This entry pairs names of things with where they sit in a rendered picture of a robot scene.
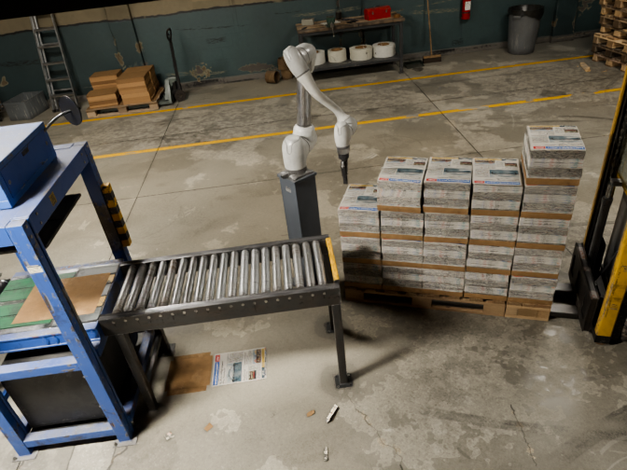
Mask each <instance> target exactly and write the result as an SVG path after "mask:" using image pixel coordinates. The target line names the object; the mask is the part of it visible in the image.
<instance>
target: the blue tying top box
mask: <svg viewBox="0 0 627 470"><path fill-rule="evenodd" d="M44 128H45V125H44V122H43V121H41V122H34V123H27V124H20V125H12V126H5V127H0V210H2V209H8V208H12V207H13V206H14V205H15V204H16V203H17V202H18V200H19V199H20V198H21V197H22V196H23V194H24V193H25V192H26V191H27V190H28V189H29V187H30V186H31V185H32V184H33V183H34V182H35V180H36V179H37V178H38V177H39V176H40V174H41V173H42V172H44V171H45V169H46V168H47V167H48V166H49V165H50V163H51V162H52V161H53V160H54V159H55V158H56V156H57V154H56V151H55V149H54V147H53V144H52V142H51V141H50V138H49V134H48V132H47V131H46V132H44Z"/></svg>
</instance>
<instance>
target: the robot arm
mask: <svg viewBox="0 0 627 470"><path fill-rule="evenodd" d="M283 54H284V59H285V61H286V65H287V66H288V68H289V70H290V71H291V73H292V74H293V75H294V76H295V78H296V79H297V124H296V125H295V126H294V129H293V134H291V135H288V136H287V137H286V138H285V140H284V141H283V146H282V151H283V159H284V164H285V168H286V169H285V170H284V171H281V172H280V174H281V177H282V179H285V178H290V179H292V181H297V180H298V179H300V178H301V177H304V176H306V175H308V174H310V173H313V172H314V170H311V169H308V168H307V165H306V159H307V157H308V154H309V153H310V152H311V151H312V150H313V148H314V146H315V144H316V141H317V135H316V132H315V129H314V125H313V124H312V123H311V110H312V96H313V97H314V98H315V99H316V100H317V101H318V102H319V103H321V104H322V105H324V106H325V107H327V108H328V109H329V110H331V111H332V112H333V113H334V114H335V116H336V117H337V120H338V121H337V123H336V125H335V129H334V138H335V143H336V147H337V153H338V158H339V159H340V160H341V174H342V178H343V184H344V185H347V184H348V177H347V174H348V159H349V152H350V141H351V137H352V136H353V135H354V133H355V131H356V129H357V121H356V120H355V118H353V117H351V116H350V115H346V114H345V113H344V112H343V111H342V110H341V108H340V107H339V106H337V105H336V104H335V103H334V102H333V101H331V100H330V99H329V98H328V97H327V96H326V95H325V94H324V93H323V92H322V91H321V90H320V89H319V88H317V86H316V84H315V82H314V79H313V76H312V72H313V70H314V65H315V60H316V55H317V53H316V49H315V47H314V46H313V45H312V44H308V43H302V44H299V45H298V46H296V47H294V46H288V47H287V48H286V49H285V50H284V53H283Z"/></svg>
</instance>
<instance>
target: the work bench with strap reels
mask: <svg viewBox="0 0 627 470"><path fill-rule="evenodd" d="M394 14H398V13H396V12H395V11H394V12H391V7H390V6H381V7H380V6H376V7H371V8H365V9H364V16H356V17H349V18H345V19H356V20H358V21H356V22H352V23H350V22H348V23H347V21H342V20H336V19H335V22H334V25H335V27H333V32H334V33H337V32H345V31H353V30H360V29H367V28H374V27H382V26H389V25H392V42H378V43H375V44H373V45H372V46H371V45H367V44H366V45H356V46H352V47H350V48H349V49H350V55H346V48H330V49H329V50H328V51H327V55H328V58H325V51H324V50H322V49H317V50H316V53H317V55H316V60H315V65H314V70H313V72H316V71H324V70H331V69H339V68H346V67H353V66H360V65H368V64H375V63H383V62H392V63H391V64H396V61H399V73H404V72H403V21H404V20H405V18H403V17H402V16H400V18H394ZM350 21H354V20H350ZM326 24H327V21H315V22H314V25H302V24H301V23H298V24H296V29H297V32H298V37H299V44H302V43H303V38H302V37H303V36H308V35H322V34H330V33H333V32H332V28H330V27H328V28H327V27H326ZM397 24H399V54H398V53H397V52H396V44H395V25H397ZM304 27H307V28H306V29H304V30H301V29H302V28H304Z"/></svg>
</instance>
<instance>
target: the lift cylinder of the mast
mask: <svg viewBox="0 0 627 470"><path fill-rule="evenodd" d="M621 186H622V182H621V180H620V178H611V179H610V183H609V184H608V187H607V191H606V195H605V196H604V197H603V198H602V200H601V207H600V211H599V215H598V218H597V222H596V226H595V230H594V233H593V236H592V243H591V247H590V251H589V254H588V260H589V264H590V267H591V270H592V272H593V268H594V265H595V261H596V258H597V255H598V251H599V247H600V243H601V240H602V237H603V233H604V230H605V226H606V221H607V217H608V213H609V209H610V206H611V204H612V201H613V198H612V197H611V195H612V191H613V187H621ZM618 251H619V250H618ZM618 251H617V252H616V253H615V254H614V255H613V256H612V257H611V259H610V260H609V262H608V263H607V264H606V266H605V267H604V268H603V269H602V271H601V272H600V273H599V274H598V275H597V276H596V277H595V278H594V281H595V280H596V279H597V278H598V277H599V276H600V275H601V274H602V273H603V272H604V271H605V270H606V268H607V267H608V266H609V265H610V263H611V262H612V260H613V259H614V257H615V256H616V255H617V253H618ZM595 285H596V287H597V283H596V281H595Z"/></svg>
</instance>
